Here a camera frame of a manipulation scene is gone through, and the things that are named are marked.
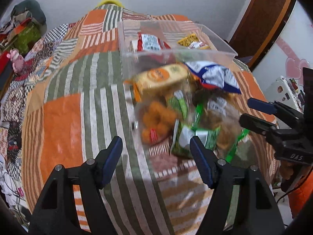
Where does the green candy wrapper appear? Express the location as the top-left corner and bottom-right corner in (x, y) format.
(225, 128), (249, 163)

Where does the small bread rolls pack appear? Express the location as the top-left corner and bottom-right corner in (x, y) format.
(204, 97), (242, 156)

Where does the blue white snack bag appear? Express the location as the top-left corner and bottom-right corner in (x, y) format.
(185, 61), (241, 94)

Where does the green snack pack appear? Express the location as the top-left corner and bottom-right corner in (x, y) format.
(170, 119), (222, 158)

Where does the orange fried balls pack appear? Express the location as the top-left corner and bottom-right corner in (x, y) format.
(141, 101), (178, 145)

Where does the orange label bread pack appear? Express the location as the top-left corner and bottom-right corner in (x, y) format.
(131, 64), (189, 101)

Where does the yellow chips snack bag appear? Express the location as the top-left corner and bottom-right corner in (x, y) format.
(177, 33), (210, 50)

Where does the red snack packet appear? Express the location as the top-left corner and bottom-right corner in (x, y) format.
(130, 32), (171, 52)

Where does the white sticker cabinet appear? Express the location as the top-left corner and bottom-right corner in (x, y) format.
(264, 76), (303, 112)

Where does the wooden wardrobe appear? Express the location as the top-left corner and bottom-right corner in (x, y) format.
(230, 0), (296, 70)

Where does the clear plastic storage bin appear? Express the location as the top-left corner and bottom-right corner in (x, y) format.
(118, 20), (238, 80)

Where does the red gift box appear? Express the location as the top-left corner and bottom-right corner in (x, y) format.
(0, 51), (13, 90)

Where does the pink plush toy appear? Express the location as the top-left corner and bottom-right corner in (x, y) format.
(7, 49), (24, 74)

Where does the green storage bag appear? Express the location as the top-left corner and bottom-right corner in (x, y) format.
(13, 21), (41, 56)

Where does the yellow foam tube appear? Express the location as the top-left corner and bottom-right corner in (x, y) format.
(97, 0), (124, 7)

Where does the dark grey clothes bundle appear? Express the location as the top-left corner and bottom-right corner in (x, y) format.
(11, 0), (46, 25)

